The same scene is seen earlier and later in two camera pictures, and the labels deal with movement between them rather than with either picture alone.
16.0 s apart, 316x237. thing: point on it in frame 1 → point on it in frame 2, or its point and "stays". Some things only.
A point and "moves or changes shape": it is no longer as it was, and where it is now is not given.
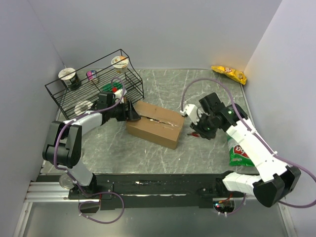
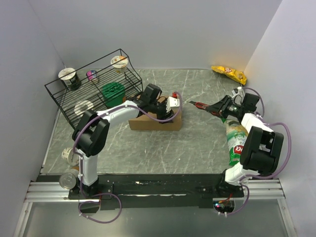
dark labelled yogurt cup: (73, 82) stays
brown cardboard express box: (160, 126) moves or changes shape
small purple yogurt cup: (91, 75) stays
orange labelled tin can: (66, 181) stays
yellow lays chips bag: (232, 74) stays
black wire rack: (74, 93) stays
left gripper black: (133, 114) → (163, 117)
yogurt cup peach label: (121, 66) stays
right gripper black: (198, 128) → (219, 108)
